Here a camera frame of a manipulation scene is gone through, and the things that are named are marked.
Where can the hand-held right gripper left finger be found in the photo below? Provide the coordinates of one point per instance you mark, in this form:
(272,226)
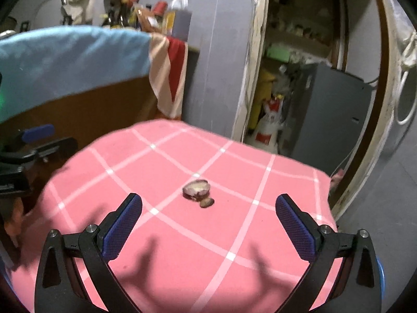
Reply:
(122,228)

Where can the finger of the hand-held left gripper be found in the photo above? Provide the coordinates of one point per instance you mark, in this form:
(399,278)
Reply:
(37,133)
(55,146)

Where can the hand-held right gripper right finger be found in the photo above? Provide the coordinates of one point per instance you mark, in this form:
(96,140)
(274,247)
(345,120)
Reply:
(296,231)

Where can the brown chestnut shell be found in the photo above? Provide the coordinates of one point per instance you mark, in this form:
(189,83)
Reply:
(195,189)

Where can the small brown shell piece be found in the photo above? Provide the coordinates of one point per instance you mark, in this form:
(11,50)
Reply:
(207,202)

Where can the blue plastic basin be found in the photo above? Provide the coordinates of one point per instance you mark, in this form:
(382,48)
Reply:
(381,274)

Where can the brown wooden cabinet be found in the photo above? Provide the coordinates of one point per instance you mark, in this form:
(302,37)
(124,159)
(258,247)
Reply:
(114,104)

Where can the pink checked blanket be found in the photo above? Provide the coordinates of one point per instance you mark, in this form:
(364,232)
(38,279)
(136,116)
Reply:
(195,234)

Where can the light blue cloth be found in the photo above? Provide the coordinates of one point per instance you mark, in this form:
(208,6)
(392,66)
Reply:
(71,62)

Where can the white sack with red print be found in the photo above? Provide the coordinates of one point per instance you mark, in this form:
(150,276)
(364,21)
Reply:
(267,133)

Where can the grey metal cabinet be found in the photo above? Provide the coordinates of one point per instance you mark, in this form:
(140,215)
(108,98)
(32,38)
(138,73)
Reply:
(332,120)

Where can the red cream striped cloth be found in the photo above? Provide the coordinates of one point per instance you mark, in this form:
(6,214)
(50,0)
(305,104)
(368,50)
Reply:
(169,71)

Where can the dark glass bottle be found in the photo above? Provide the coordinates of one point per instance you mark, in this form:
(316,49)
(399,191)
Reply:
(111,16)
(123,16)

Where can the clear plastic bag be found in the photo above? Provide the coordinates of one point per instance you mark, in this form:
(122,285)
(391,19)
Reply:
(286,81)

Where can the yellow bag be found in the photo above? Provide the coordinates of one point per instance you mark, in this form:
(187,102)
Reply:
(262,81)

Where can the orange packet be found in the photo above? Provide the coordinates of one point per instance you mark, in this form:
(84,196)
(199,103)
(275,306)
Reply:
(146,19)

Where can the yellow bottle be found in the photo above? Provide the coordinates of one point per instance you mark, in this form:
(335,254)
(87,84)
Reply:
(167,22)

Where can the red capped bottle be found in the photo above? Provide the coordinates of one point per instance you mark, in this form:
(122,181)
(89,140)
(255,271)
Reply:
(159,8)

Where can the grey box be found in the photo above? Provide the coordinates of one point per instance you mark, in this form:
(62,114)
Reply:
(181,24)

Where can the green box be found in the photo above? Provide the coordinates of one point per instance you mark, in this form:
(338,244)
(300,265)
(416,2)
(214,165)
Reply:
(278,53)

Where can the cluttered wooden shelf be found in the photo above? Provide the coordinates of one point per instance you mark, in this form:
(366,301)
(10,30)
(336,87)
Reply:
(299,44)

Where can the white plastic jug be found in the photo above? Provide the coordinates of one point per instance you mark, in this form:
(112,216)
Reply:
(179,1)

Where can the white cloth bag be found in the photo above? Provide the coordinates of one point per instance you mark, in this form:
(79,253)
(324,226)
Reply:
(410,52)

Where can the wooden door frame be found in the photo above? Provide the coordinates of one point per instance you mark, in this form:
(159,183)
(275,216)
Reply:
(249,81)

